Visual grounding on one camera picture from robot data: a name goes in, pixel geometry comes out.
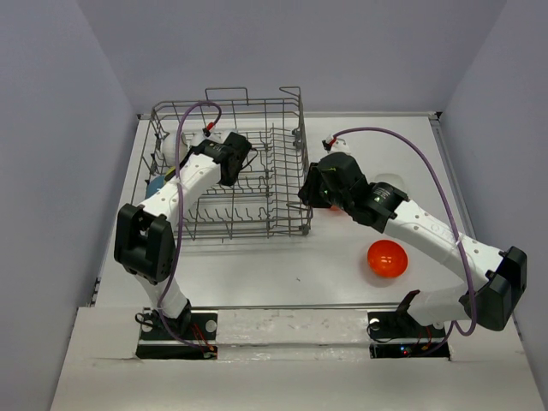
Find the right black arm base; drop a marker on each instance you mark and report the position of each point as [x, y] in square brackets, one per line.
[396, 335]

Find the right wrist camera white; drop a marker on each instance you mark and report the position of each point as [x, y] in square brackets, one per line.
[334, 144]

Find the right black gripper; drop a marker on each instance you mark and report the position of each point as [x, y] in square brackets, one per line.
[308, 190]

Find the grey wire dish rack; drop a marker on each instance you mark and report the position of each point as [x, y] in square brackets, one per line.
[264, 201]

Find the white square dish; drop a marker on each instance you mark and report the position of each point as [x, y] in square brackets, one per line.
[393, 179]

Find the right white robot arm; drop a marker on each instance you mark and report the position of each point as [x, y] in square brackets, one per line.
[493, 280]

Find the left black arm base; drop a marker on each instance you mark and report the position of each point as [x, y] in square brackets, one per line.
[197, 342]

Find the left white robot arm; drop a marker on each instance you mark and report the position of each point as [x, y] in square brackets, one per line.
[148, 236]

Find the lime green bowl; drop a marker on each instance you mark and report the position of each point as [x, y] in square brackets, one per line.
[170, 174]

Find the blue bowl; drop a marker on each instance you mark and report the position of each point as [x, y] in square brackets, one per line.
[153, 186]

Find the orange bowl right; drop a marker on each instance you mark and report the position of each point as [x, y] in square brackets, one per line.
[387, 259]

